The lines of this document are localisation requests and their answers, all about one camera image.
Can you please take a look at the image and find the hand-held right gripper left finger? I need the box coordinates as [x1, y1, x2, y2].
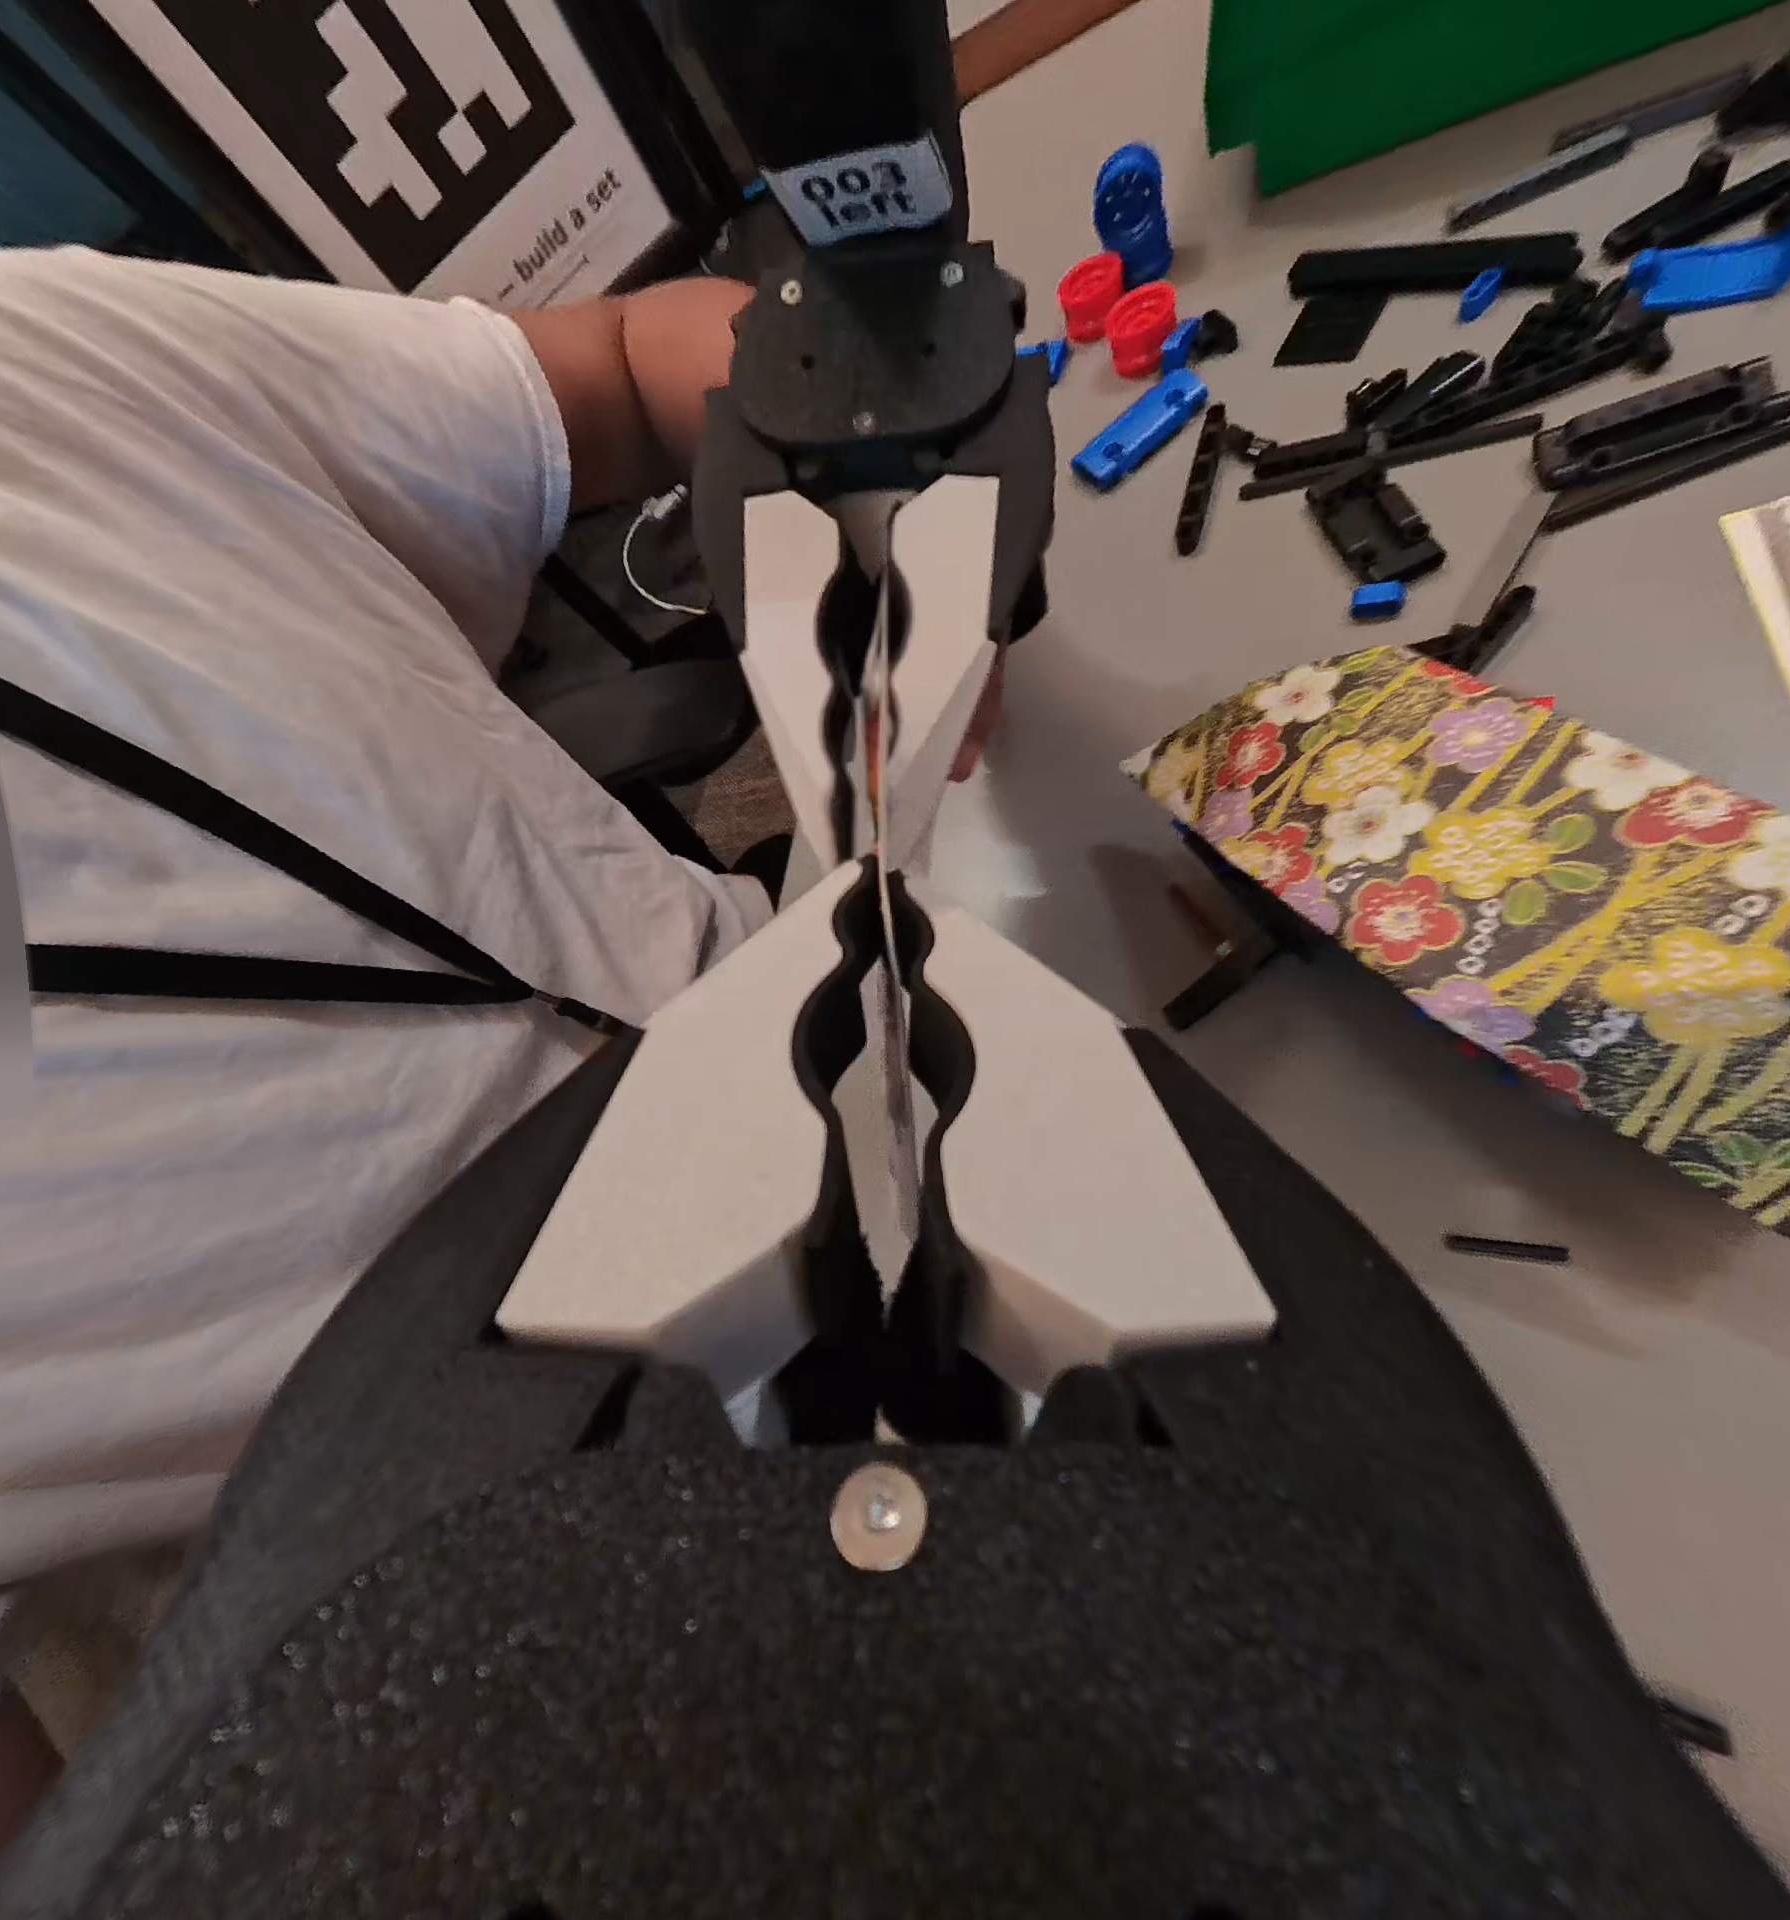
[498, 862, 897, 1445]

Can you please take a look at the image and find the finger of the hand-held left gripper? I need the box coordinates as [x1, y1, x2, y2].
[873, 477, 1004, 878]
[743, 487, 883, 910]

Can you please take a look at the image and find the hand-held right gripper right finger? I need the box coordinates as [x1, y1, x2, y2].
[887, 877, 1279, 1445]

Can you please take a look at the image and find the colourful sticker sheet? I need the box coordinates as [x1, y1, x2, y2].
[857, 501, 927, 1290]

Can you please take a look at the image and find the black lego vehicle chassis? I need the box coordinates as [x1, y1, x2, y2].
[1161, 817, 1333, 1032]

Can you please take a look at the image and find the person's left forearm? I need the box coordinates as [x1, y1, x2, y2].
[511, 293, 633, 511]

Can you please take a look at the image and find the blue lego beam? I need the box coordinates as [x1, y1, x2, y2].
[1071, 367, 1213, 493]

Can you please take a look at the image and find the short black lego beam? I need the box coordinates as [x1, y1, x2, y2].
[1173, 402, 1230, 556]

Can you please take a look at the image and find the blue lego wheel hub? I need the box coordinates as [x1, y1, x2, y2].
[1090, 142, 1173, 286]

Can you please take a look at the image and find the pile of black lego pieces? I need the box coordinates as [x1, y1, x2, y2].
[1240, 31, 1790, 668]

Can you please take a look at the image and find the blue lego panel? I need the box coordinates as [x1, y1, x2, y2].
[1627, 165, 1790, 313]

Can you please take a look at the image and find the person's left hand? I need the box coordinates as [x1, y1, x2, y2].
[616, 276, 758, 497]

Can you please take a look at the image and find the black chair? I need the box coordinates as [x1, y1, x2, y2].
[498, 501, 798, 901]

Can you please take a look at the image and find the black chest harness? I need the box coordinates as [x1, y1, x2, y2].
[0, 659, 642, 1038]

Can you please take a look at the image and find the floral patterned paper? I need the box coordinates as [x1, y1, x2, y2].
[1119, 645, 1790, 1253]

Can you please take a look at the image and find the black framed marker sign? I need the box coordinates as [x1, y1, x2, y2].
[85, 0, 679, 310]

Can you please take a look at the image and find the green plastic bin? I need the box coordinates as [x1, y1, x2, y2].
[1203, 0, 1790, 200]

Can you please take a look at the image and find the thin white cable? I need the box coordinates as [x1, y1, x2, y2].
[616, 483, 717, 616]

